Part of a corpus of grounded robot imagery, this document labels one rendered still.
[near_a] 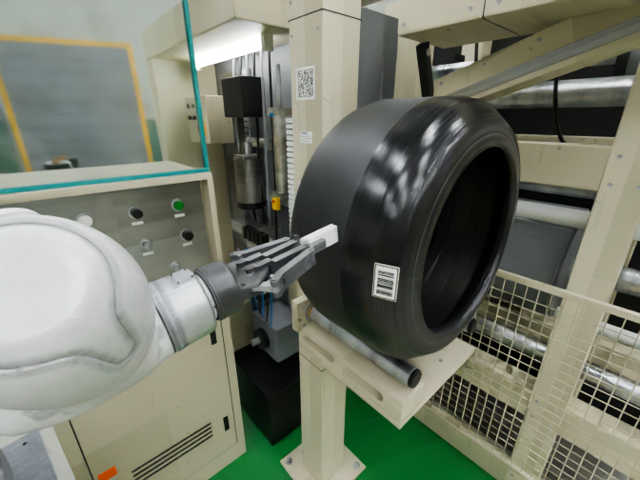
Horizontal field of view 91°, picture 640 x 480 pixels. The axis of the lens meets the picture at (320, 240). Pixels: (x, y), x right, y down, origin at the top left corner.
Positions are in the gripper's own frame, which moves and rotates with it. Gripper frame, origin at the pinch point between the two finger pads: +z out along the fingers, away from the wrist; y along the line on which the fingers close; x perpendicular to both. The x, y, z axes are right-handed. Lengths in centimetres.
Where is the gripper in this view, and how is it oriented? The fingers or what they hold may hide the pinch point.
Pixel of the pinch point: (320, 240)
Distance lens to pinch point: 52.2
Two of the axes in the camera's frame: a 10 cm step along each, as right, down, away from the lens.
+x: 1.1, 8.9, 4.5
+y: -6.6, -2.7, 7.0
